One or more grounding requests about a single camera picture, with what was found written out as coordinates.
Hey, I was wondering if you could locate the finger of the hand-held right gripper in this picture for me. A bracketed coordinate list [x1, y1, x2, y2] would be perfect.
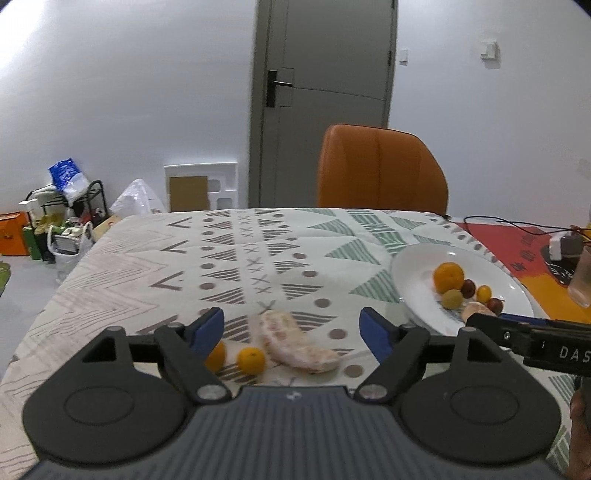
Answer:
[499, 313, 552, 324]
[464, 314, 532, 358]

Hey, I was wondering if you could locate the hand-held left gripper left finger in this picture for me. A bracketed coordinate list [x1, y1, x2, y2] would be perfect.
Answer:
[69, 307, 232, 407]

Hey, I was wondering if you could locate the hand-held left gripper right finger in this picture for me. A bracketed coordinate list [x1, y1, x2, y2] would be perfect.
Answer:
[355, 307, 513, 406]

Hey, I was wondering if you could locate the large orange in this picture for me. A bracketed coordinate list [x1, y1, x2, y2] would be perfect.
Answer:
[433, 261, 465, 294]
[203, 340, 227, 373]

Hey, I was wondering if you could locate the white plate with blue rim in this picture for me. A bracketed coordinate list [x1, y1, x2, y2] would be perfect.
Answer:
[390, 244, 536, 335]

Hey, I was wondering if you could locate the person's right hand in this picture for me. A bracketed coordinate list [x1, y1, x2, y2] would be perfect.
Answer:
[569, 392, 591, 480]

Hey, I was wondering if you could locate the clear glass cup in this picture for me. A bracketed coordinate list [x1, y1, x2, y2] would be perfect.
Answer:
[568, 244, 591, 309]

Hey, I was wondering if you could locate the red orange printed mat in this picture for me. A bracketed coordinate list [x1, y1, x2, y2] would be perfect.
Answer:
[455, 220, 591, 319]

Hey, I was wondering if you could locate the white charger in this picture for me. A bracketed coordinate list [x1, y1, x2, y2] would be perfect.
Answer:
[549, 233, 583, 260]

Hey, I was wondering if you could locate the brown cardboard sheet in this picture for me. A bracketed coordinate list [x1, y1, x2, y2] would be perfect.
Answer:
[168, 176, 209, 212]

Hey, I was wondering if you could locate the brown paper bag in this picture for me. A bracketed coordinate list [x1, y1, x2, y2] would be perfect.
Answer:
[95, 215, 125, 241]

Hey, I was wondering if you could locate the clear plastic bag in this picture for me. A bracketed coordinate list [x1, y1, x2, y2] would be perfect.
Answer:
[110, 179, 167, 217]

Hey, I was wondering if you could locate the white plastic shopping bag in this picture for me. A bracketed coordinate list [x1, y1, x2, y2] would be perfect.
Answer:
[46, 222, 95, 282]

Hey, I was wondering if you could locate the white foam packaging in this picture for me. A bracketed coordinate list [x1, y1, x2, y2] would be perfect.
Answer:
[164, 161, 239, 213]

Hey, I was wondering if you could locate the orange leather chair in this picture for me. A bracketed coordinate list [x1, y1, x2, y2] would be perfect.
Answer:
[317, 124, 450, 217]

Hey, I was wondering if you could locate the black shoe rack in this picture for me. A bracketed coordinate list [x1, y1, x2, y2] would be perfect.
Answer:
[19, 181, 108, 261]

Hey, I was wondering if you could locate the green box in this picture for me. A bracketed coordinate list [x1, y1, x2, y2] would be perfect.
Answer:
[22, 226, 42, 260]

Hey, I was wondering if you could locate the blue and white bag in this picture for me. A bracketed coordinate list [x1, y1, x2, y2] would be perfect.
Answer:
[48, 158, 89, 206]

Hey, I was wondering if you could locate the orange paper box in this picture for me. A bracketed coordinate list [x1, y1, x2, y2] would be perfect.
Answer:
[0, 211, 31, 257]

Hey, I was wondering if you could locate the grey door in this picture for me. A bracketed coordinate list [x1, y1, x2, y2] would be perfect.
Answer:
[247, 0, 399, 208]

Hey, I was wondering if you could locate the black cable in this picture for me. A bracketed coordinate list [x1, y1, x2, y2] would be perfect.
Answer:
[464, 215, 591, 241]

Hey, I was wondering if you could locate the black door handle lock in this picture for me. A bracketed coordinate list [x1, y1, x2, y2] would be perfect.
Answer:
[267, 69, 295, 108]

